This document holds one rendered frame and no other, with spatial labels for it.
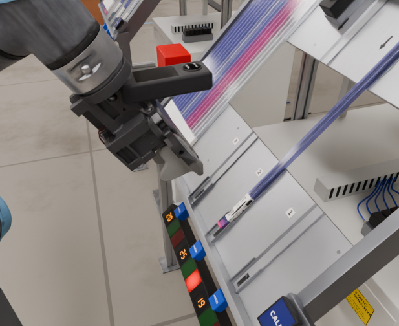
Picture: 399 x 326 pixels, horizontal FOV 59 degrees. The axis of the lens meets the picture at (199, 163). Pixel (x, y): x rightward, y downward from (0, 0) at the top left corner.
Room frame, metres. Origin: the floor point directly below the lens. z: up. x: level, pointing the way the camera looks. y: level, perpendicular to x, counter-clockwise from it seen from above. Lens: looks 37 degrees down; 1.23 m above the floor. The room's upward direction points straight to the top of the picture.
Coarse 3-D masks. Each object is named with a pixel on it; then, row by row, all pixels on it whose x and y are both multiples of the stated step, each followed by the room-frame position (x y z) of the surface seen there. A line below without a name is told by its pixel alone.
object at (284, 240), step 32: (224, 128) 0.66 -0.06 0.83; (224, 160) 0.58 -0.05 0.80; (256, 160) 0.53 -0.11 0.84; (192, 192) 0.56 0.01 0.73; (224, 192) 0.51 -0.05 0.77; (288, 192) 0.43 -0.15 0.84; (256, 224) 0.42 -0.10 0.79; (288, 224) 0.38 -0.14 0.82; (320, 224) 0.36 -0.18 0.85; (224, 256) 0.40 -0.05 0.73; (256, 256) 0.37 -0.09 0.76; (288, 256) 0.34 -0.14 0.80; (320, 256) 0.32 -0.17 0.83; (256, 288) 0.32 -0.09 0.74; (288, 288) 0.30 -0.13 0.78; (256, 320) 0.28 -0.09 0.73
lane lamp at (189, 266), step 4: (188, 260) 0.44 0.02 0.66; (192, 260) 0.43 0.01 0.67; (184, 264) 0.44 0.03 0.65; (188, 264) 0.43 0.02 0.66; (192, 264) 0.43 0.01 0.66; (184, 268) 0.43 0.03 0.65; (188, 268) 0.42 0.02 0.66; (192, 268) 0.42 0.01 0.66; (184, 272) 0.42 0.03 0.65; (188, 272) 0.41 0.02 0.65; (184, 276) 0.41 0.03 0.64
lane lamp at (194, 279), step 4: (196, 272) 0.41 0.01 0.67; (192, 276) 0.40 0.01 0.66; (196, 276) 0.40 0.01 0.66; (188, 280) 0.40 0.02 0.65; (192, 280) 0.40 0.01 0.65; (196, 280) 0.39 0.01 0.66; (200, 280) 0.39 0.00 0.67; (188, 284) 0.39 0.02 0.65; (192, 284) 0.39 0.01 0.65; (196, 284) 0.39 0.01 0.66; (188, 288) 0.39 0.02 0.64; (192, 288) 0.38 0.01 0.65
